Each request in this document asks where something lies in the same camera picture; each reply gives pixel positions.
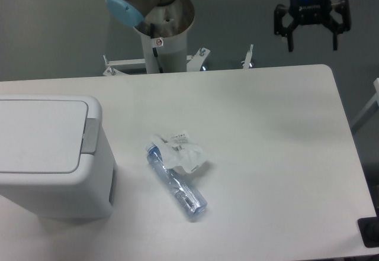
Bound white trash can lid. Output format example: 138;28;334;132
1;100;88;174

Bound black cable on pedestal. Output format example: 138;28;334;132
149;22;165;74

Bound white pedestal base frame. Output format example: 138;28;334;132
102;44;255;77

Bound white trash can body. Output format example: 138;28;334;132
1;94;117;219

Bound crumpled clear plastic wrapper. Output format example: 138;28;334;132
150;131;207;175

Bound grey trash can push button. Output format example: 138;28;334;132
81;118;100;154

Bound clear plastic water bottle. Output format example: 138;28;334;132
146;143;208;222

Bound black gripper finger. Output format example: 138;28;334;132
274;4;298;52
325;0;352;51

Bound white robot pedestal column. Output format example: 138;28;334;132
134;0;195;59

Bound white frame at right edge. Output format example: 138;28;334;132
351;78;378;135

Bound black table clamp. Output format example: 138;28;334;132
358;217;378;248

